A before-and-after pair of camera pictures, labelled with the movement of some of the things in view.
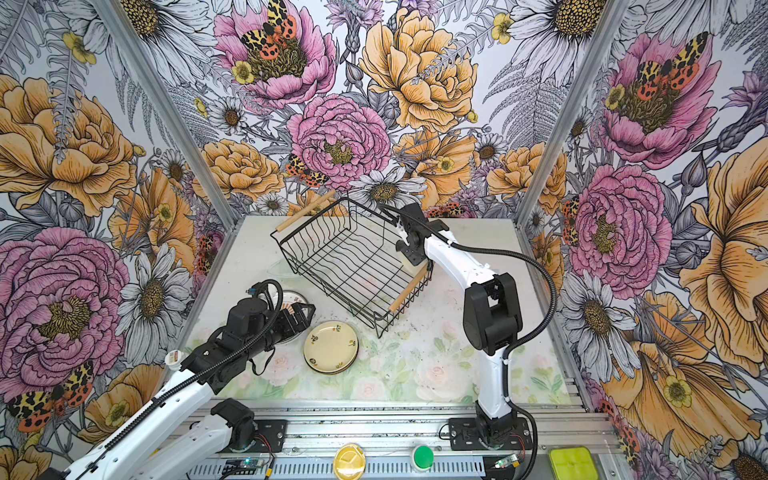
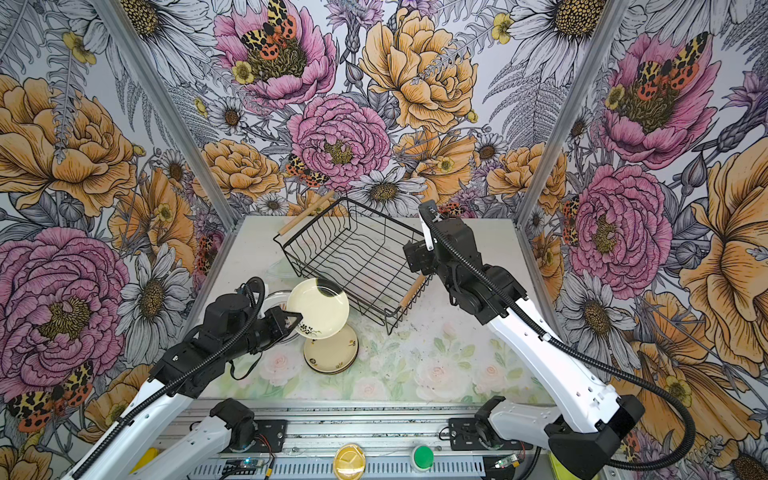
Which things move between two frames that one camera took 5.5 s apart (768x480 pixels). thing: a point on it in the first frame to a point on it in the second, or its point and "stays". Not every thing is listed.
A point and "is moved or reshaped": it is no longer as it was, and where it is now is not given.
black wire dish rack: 346,251 stays
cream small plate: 410,268 is moved or reshaped
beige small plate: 331,347 stays
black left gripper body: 282,328 stays
